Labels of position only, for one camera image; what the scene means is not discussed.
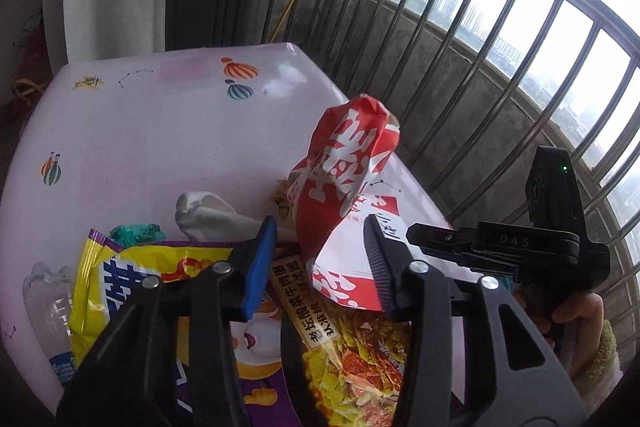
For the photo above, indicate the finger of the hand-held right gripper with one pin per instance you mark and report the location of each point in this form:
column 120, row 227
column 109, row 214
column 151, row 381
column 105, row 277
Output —
column 480, row 263
column 440, row 237

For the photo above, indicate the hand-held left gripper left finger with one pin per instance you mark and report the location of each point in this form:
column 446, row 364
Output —
column 260, row 267

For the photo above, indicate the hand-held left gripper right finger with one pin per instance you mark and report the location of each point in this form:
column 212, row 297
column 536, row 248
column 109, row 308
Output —
column 380, row 267

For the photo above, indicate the yellow instant noodle packet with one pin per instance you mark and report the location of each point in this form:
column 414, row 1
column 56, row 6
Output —
column 350, row 357

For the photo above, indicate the red and white paper bag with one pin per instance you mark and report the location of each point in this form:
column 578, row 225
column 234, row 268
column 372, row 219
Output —
column 345, row 147

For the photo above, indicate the clear plastic bottle blue label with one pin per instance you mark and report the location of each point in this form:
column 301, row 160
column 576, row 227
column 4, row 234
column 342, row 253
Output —
column 47, row 307

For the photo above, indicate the person's right forearm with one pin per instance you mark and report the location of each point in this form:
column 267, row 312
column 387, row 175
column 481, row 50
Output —
column 602, row 357

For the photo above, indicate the person's right hand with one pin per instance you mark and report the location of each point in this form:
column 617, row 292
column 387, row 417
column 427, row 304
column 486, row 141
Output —
column 575, row 309

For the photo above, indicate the small yellow wrapper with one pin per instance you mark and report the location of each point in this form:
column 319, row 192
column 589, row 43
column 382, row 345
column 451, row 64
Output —
column 281, row 202

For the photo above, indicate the crumpled white tissue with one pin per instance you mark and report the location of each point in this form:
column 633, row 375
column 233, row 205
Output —
column 210, row 212

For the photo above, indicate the teal crumpled wrapper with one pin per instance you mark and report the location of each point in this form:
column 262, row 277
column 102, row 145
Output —
column 137, row 233

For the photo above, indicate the yellow and purple snack bag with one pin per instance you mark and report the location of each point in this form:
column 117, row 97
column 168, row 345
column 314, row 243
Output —
column 125, row 277

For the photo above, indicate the colourful bag pile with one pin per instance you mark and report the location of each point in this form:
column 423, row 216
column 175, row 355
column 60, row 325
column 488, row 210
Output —
column 32, row 57

